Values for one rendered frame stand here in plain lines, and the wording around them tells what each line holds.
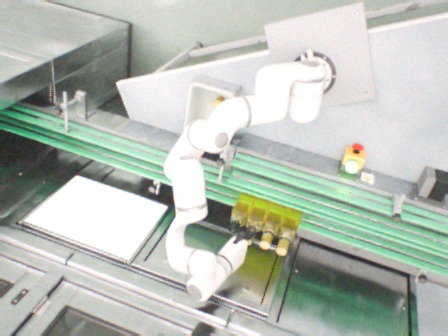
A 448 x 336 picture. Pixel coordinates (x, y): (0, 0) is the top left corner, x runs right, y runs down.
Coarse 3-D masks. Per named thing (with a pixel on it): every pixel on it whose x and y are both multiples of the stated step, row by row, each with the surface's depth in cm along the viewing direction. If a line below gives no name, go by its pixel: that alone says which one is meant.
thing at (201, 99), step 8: (192, 88) 162; (200, 88) 168; (208, 88) 159; (216, 88) 158; (192, 96) 164; (200, 96) 170; (208, 96) 168; (216, 96) 167; (224, 96) 166; (232, 96) 158; (192, 104) 167; (200, 104) 171; (208, 104) 170; (192, 112) 170; (200, 112) 173; (208, 112) 172; (192, 120) 173; (184, 128) 170
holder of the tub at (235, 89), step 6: (198, 78) 163; (204, 78) 164; (210, 78) 165; (204, 84) 160; (210, 84) 161; (216, 84) 161; (222, 84) 162; (228, 84) 163; (234, 84) 164; (228, 90) 159; (234, 90) 160; (240, 90) 164; (234, 96) 159; (222, 150) 176
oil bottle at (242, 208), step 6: (240, 198) 158; (246, 198) 159; (252, 198) 159; (240, 204) 155; (246, 204) 156; (252, 204) 158; (234, 210) 152; (240, 210) 153; (246, 210) 153; (234, 216) 152; (240, 216) 151; (246, 216) 152; (246, 222) 155
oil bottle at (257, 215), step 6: (258, 198) 160; (258, 204) 157; (264, 204) 157; (270, 204) 159; (252, 210) 154; (258, 210) 154; (264, 210) 155; (252, 216) 151; (258, 216) 151; (264, 216) 152; (252, 222) 150; (258, 222) 150; (258, 228) 151
